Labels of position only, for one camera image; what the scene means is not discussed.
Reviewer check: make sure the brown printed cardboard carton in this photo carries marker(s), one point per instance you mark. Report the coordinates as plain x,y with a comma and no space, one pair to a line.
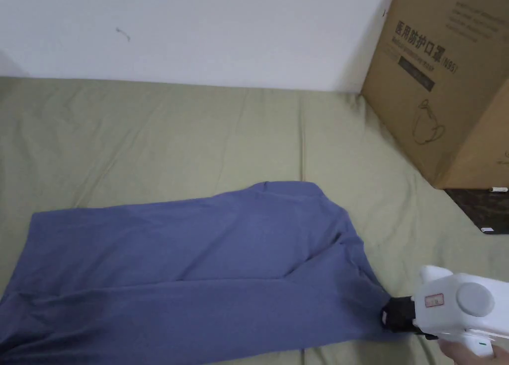
445,83

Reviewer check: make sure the bed with pale green sheet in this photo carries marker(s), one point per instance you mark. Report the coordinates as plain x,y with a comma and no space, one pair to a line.
159,142

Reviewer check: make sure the white marker pen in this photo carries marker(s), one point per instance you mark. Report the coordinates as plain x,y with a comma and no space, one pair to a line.
498,189

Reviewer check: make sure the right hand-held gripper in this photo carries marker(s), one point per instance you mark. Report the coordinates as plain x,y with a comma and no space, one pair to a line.
457,301

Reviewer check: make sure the dark patterned flat mat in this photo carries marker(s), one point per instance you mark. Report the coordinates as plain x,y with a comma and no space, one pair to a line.
481,210

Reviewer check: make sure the dark blue shirt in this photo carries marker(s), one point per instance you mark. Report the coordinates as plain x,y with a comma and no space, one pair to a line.
179,269

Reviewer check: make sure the person's right hand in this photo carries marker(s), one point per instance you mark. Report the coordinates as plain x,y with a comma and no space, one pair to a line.
465,353

